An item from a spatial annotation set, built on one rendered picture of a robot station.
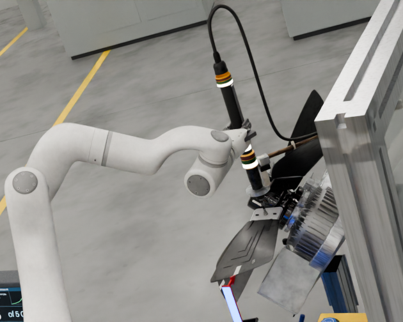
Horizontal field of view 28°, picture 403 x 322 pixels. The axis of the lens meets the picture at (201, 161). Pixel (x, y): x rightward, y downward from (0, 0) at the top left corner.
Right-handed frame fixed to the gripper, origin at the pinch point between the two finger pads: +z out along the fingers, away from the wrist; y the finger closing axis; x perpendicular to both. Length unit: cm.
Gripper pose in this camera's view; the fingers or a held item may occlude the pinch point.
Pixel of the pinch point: (238, 127)
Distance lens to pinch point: 221.1
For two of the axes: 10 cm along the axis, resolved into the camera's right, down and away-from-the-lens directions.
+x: -3.0, -8.7, -4.0
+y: 8.9, -1.0, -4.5
